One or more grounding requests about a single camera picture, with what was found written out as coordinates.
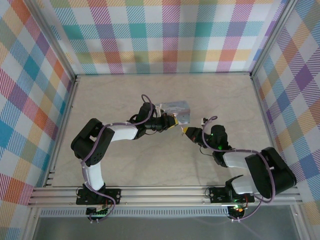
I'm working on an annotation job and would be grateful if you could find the grey slotted cable duct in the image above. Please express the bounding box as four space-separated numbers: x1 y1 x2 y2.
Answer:
39 209 231 218

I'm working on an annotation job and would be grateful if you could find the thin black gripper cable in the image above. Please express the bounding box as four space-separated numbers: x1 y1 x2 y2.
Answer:
199 146 214 157

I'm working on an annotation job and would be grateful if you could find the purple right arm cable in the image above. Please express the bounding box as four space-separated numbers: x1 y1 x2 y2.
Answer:
201 115 277 221

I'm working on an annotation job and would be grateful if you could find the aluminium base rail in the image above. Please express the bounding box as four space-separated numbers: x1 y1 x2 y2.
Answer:
27 186 302 207

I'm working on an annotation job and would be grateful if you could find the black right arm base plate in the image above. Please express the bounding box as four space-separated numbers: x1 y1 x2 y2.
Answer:
208 186 255 204

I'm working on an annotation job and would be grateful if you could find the grey metal plate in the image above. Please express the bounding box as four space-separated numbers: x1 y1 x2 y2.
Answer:
32 216 301 240

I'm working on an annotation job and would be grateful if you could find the aluminium frame side rail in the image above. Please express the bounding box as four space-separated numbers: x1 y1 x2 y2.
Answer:
21 74 82 240
249 73 304 202

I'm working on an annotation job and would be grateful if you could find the aluminium frame corner post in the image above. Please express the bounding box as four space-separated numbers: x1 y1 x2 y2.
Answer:
28 0 79 79
249 0 297 77

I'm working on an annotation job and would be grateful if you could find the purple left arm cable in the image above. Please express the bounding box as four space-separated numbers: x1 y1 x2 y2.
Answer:
80 94 157 221

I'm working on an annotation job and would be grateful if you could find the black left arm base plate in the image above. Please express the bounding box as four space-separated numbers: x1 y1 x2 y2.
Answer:
76 187 123 206

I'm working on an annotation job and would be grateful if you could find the control board with green connector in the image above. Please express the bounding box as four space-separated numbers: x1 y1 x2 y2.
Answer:
86 206 111 222

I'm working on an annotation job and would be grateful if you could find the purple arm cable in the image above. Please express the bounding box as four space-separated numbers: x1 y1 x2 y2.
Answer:
201 115 277 221
80 94 157 221

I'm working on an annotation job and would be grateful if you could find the control board with green light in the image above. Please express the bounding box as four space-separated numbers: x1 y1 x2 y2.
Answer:
228 204 248 220

